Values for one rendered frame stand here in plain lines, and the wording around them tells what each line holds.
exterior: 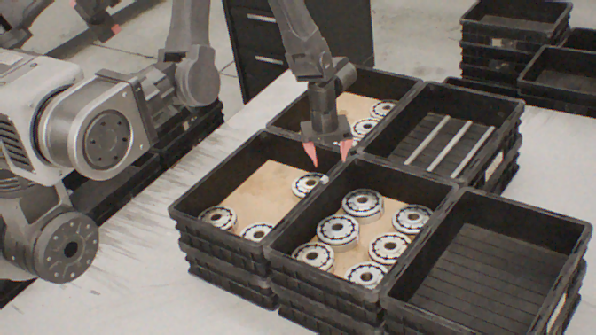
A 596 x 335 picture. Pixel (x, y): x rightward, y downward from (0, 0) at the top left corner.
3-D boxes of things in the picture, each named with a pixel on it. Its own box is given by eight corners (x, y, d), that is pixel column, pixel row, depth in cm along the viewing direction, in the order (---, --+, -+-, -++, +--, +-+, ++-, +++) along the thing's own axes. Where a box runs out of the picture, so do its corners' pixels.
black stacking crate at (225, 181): (267, 285, 164) (259, 250, 157) (176, 245, 180) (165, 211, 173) (356, 189, 188) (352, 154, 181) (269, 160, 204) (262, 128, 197)
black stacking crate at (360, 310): (379, 335, 148) (375, 298, 141) (268, 285, 164) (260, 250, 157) (460, 222, 172) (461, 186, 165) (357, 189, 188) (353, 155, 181)
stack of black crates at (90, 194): (112, 282, 269) (84, 214, 249) (60, 258, 285) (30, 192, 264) (181, 219, 294) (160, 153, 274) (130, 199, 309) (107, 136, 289)
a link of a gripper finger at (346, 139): (318, 155, 160) (314, 120, 155) (349, 150, 161) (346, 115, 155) (325, 173, 155) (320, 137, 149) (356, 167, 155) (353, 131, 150)
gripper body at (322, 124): (301, 128, 155) (296, 100, 151) (346, 120, 156) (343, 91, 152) (305, 144, 150) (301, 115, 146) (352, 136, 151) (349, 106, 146)
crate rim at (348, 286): (376, 305, 142) (375, 297, 141) (260, 256, 158) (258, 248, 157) (462, 192, 166) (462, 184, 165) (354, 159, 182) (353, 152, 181)
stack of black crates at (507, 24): (564, 91, 331) (575, 2, 304) (543, 125, 312) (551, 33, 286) (482, 77, 351) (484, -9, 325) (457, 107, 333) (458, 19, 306)
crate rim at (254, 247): (260, 256, 158) (258, 248, 157) (166, 217, 174) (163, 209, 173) (354, 159, 182) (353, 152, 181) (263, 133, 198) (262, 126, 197)
